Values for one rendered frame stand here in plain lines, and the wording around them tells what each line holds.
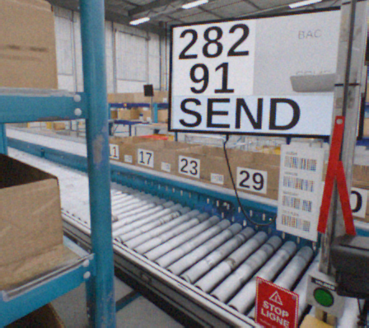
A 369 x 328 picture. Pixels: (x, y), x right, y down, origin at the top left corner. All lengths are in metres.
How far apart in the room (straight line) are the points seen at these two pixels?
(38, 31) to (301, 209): 0.56
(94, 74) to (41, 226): 0.19
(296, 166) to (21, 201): 0.50
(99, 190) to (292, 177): 0.42
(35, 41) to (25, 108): 0.08
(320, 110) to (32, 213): 0.61
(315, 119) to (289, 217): 0.24
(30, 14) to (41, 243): 0.26
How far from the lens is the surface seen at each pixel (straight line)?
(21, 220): 0.36
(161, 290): 1.04
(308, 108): 0.70
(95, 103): 0.32
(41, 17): 0.35
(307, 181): 0.61
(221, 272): 1.04
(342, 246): 0.58
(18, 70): 0.33
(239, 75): 0.71
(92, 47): 0.33
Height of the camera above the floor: 1.33
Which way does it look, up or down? 8 degrees down
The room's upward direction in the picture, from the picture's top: straight up
